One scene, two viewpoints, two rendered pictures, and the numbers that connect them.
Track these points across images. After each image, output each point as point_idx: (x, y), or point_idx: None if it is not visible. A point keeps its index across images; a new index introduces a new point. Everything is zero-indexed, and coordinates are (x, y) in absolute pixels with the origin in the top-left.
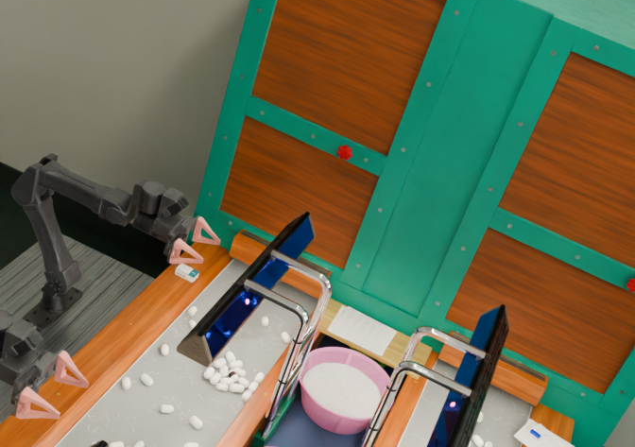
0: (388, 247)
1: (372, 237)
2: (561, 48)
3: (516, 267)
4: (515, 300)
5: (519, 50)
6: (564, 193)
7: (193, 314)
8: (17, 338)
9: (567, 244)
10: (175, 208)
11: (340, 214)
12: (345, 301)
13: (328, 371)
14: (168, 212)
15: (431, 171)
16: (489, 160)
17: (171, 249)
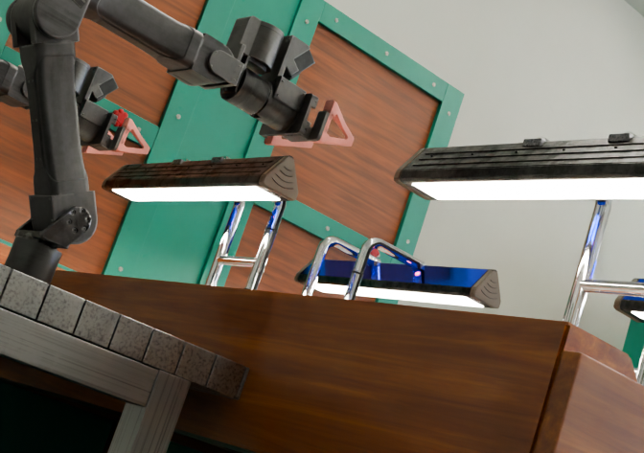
0: (152, 241)
1: (139, 229)
2: (312, 18)
3: (274, 251)
4: (273, 291)
5: (278, 18)
6: (312, 163)
7: None
8: (304, 46)
9: (319, 215)
10: (109, 86)
11: (100, 204)
12: None
13: None
14: (101, 90)
15: (200, 144)
16: (257, 127)
17: (124, 128)
